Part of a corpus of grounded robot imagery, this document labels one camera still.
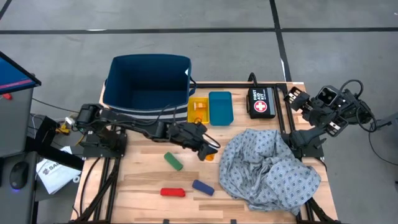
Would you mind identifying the yellow plastic basket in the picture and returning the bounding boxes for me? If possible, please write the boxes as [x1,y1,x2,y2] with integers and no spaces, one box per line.
[187,96,211,125]

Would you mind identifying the grey metal stand leg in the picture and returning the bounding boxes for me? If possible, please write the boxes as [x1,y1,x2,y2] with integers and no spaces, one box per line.
[373,111,398,130]

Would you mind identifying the navy white striped fabric bin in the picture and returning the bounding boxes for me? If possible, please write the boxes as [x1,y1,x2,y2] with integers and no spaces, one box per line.
[102,54,198,123]

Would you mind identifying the grey patterned hospital gown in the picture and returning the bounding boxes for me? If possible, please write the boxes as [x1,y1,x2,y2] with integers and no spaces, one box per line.
[218,128,322,217]

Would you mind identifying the white paper booklet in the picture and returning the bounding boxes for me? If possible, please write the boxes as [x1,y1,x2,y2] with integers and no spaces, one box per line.
[35,146,83,195]

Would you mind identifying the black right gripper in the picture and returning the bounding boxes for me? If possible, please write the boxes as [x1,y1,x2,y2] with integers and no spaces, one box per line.
[283,86,349,138]

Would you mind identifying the black cable loop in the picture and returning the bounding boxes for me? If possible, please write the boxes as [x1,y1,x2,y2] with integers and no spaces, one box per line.
[247,72,259,89]

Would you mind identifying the grey cabinet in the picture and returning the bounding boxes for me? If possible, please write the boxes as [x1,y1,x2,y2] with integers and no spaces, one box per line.
[0,87,35,158]

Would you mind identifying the grey desk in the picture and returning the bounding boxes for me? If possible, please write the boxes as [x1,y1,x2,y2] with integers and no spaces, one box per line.
[0,151,40,224]

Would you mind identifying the yellow plug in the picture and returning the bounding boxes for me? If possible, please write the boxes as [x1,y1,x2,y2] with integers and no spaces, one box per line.
[55,121,72,136]

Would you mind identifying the black aluminium mount frame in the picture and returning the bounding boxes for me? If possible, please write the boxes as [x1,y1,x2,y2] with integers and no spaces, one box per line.
[70,133,128,224]
[191,82,343,224]

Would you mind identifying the blue computer monitor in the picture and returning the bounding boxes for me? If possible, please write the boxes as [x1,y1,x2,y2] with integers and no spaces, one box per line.
[0,50,42,96]

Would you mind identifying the blue bandage roll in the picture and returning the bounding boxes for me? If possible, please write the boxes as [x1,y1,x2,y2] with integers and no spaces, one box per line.
[191,179,216,197]

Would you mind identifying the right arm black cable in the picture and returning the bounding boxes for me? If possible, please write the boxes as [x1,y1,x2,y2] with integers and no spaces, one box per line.
[340,79,377,134]

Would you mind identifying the black first aid kit pouch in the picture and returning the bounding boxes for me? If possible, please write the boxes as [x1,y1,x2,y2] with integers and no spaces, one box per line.
[247,86,277,120]

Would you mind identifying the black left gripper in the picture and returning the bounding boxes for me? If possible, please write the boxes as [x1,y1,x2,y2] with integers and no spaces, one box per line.
[167,121,219,162]

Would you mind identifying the teal plastic bin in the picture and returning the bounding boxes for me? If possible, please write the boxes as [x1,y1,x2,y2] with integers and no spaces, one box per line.
[208,91,235,127]

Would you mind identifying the black computer mouse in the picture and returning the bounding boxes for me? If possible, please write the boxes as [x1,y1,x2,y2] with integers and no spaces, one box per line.
[9,161,30,190]

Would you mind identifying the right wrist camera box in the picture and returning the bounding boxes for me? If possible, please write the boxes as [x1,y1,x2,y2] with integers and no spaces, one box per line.
[316,85,340,107]

